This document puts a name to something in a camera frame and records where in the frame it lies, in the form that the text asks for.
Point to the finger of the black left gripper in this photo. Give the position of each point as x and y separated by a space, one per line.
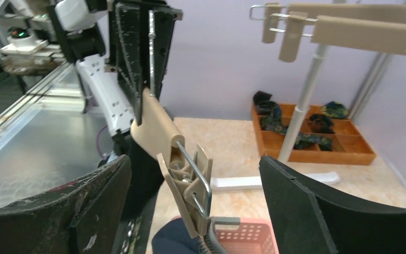
127 17
164 21

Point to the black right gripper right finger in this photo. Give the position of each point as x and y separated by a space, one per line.
311 217

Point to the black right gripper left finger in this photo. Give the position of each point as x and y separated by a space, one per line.
81 216

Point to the navy blue underwear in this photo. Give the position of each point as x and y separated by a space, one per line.
173 238

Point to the beige clip hanger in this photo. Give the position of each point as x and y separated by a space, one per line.
377 36
175 150
394 13

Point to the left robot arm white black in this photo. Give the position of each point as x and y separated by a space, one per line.
94 53

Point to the pink plastic basket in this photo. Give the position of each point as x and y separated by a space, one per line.
245 235

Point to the white metal clothes rack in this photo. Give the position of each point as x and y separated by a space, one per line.
288 53

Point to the green patterned rolled cloth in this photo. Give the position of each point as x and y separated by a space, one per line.
335 110

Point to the black rolled cloth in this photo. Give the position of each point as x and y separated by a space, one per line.
263 103

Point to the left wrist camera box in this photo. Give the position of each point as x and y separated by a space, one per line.
75 15

